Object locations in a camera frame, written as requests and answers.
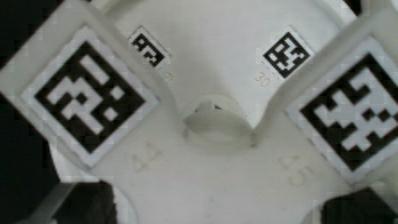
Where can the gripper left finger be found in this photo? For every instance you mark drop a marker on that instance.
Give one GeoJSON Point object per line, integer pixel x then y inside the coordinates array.
{"type": "Point", "coordinates": [78, 204]}

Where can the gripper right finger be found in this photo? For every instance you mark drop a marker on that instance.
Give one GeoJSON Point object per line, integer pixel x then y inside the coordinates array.
{"type": "Point", "coordinates": [357, 208]}

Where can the white cross-shaped table base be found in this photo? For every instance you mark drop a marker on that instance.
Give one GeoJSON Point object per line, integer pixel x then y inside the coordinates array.
{"type": "Point", "coordinates": [325, 148]}

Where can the white round table top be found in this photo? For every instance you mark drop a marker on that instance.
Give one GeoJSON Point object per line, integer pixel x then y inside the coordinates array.
{"type": "Point", "coordinates": [151, 52]}

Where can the white cylindrical table leg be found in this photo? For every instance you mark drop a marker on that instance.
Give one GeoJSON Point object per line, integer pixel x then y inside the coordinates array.
{"type": "Point", "coordinates": [215, 122]}

